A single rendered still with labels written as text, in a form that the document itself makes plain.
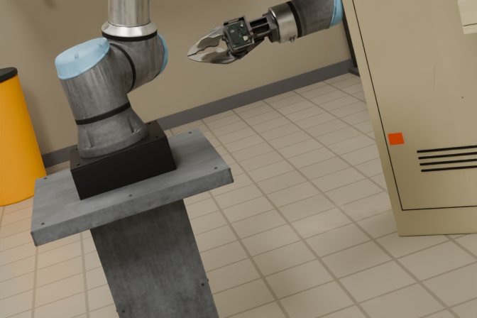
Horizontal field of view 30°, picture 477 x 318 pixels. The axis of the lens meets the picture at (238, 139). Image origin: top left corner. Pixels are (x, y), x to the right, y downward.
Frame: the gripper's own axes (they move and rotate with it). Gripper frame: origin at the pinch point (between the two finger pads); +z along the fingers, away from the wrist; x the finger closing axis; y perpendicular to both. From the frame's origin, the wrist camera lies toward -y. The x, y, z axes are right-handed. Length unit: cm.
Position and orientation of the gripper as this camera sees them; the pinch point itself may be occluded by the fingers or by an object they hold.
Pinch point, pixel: (192, 55)
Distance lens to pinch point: 209.9
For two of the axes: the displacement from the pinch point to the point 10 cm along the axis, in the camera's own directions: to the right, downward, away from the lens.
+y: 0.8, -1.6, -9.8
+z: -9.4, 3.3, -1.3
